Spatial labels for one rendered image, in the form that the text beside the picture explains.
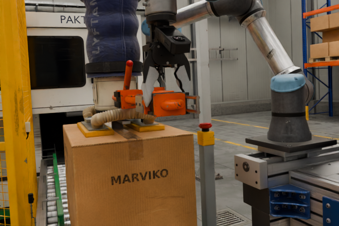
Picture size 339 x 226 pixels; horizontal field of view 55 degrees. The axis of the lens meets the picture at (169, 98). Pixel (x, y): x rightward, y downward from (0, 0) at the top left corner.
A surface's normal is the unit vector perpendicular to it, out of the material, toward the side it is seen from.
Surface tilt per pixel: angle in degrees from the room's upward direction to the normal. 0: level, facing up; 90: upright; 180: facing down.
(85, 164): 90
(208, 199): 90
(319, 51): 92
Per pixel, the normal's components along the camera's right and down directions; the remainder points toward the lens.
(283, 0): -0.91, 0.07
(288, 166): 0.42, 0.03
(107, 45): -0.02, -0.20
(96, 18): -0.34, -0.28
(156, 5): -0.21, 0.06
